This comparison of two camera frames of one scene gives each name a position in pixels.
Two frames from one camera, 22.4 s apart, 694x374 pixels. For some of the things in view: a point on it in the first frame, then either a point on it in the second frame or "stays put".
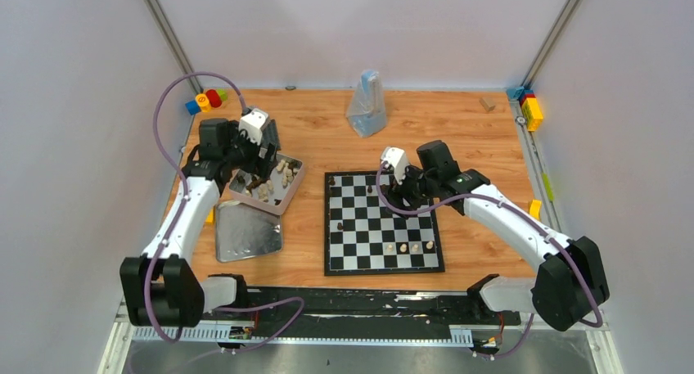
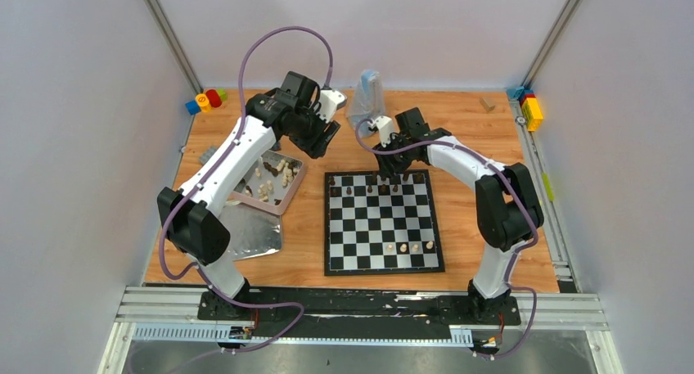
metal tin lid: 244,230 stays put
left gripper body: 263,158 → 317,138
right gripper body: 413,190 → 396,163
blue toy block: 192,107 stays put
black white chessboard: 362,236 stays put
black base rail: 365,313 stays put
